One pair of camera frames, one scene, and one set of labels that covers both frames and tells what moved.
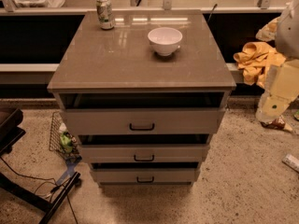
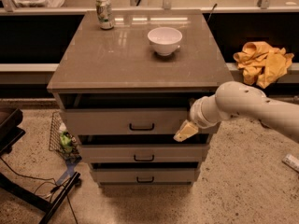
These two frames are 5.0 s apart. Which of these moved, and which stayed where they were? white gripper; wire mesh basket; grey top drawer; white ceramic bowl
Moved: white gripper
Stayed: grey top drawer; wire mesh basket; white ceramic bowl
